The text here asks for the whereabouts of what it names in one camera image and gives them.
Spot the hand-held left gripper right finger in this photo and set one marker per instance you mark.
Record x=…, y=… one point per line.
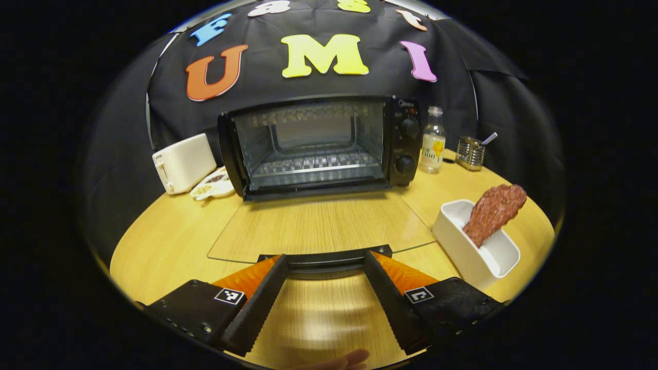
x=390, y=308

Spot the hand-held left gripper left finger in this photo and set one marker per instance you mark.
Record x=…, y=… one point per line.
x=257, y=308

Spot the brown meat drumstick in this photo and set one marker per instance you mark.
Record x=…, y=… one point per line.
x=493, y=210

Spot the black electric oven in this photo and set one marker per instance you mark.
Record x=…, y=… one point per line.
x=406, y=141

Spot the white rectangular dish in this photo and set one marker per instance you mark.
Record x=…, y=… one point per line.
x=462, y=246

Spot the small white seasoning dish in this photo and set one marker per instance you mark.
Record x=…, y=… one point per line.
x=213, y=184

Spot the white toaster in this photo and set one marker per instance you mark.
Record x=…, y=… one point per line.
x=185, y=162

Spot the clear glass bottle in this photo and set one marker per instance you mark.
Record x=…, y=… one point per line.
x=433, y=146

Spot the metal spoon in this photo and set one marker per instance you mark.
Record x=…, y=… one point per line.
x=489, y=138

